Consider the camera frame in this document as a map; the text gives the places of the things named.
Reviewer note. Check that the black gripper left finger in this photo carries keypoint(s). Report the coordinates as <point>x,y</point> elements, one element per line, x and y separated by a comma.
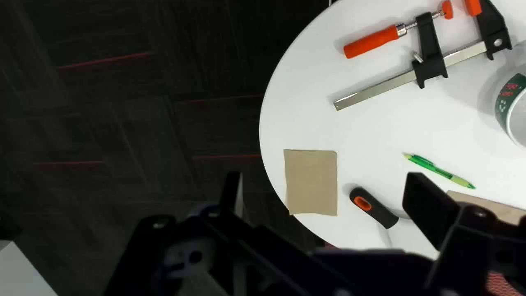
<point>214,252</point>

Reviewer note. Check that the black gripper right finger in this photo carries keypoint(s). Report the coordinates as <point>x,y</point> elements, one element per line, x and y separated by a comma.
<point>470,240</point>

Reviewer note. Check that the green and white mug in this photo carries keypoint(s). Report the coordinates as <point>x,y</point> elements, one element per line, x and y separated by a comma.
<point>501,97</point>

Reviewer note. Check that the large brown cardboard sheet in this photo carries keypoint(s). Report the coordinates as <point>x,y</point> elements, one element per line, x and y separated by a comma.
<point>501,210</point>

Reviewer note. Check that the green pen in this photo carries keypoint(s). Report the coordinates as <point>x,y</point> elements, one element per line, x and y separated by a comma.
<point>434,168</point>

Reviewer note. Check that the small brown cardboard piece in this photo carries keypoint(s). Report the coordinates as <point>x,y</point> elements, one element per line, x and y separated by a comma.
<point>311,181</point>

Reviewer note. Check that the round white table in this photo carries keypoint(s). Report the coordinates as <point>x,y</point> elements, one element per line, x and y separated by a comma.
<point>450,120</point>

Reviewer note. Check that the scraper with black orange handle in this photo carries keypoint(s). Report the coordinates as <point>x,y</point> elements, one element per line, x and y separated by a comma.
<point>368,204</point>

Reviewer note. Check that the orange handled bar clamp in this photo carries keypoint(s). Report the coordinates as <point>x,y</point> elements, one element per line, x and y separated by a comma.
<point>429,61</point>

